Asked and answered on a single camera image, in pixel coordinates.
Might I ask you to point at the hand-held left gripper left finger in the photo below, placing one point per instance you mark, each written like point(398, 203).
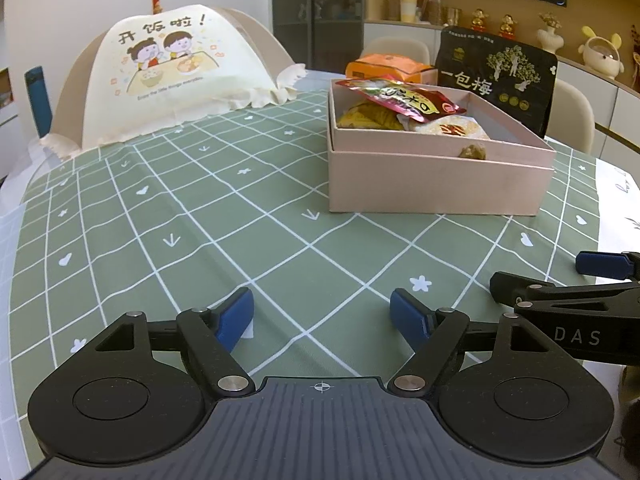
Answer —
point(234, 317)

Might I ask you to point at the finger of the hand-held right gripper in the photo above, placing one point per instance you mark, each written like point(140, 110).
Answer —
point(600, 263)
point(560, 292)

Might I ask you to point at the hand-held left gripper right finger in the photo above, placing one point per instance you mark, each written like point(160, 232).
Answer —
point(407, 316)

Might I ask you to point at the pink cardboard box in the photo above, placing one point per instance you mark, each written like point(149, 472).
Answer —
point(435, 180)

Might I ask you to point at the white rice cracker packet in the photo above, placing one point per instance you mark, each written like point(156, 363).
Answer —
point(452, 127)

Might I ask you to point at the yellow snack packet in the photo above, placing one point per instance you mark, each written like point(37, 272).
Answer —
point(367, 117)

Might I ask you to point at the red snack packet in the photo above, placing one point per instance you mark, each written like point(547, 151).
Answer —
point(400, 97)

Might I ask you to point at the green checked tablecloth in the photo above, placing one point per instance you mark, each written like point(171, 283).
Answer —
point(225, 220)

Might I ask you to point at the beige chair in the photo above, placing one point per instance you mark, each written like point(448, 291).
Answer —
point(572, 115)
point(395, 47)
point(260, 45)

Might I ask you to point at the olive brown box knob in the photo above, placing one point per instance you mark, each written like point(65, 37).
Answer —
point(472, 151)

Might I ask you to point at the cream rabbit figure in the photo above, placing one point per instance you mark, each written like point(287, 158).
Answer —
point(602, 54)

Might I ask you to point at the black printed bag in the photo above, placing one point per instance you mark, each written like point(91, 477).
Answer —
point(500, 75)

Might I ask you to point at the cream printed food cover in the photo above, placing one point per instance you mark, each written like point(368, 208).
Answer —
point(165, 95)

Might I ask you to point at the white vase with flowers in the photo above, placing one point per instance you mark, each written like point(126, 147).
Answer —
point(548, 35)

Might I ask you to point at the orange snack bag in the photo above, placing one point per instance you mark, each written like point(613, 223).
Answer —
point(385, 67)

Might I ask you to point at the golden figurine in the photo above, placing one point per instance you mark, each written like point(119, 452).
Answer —
point(507, 26)
point(479, 20)

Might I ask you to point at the blue upright object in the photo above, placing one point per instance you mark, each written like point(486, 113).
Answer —
point(39, 102)

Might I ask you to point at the glass jar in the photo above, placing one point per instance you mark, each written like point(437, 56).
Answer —
point(433, 11)

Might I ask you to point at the yellow lidded cup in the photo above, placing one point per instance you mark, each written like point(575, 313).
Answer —
point(407, 6)

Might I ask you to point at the glass door cabinet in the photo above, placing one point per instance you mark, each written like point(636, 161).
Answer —
point(320, 15)

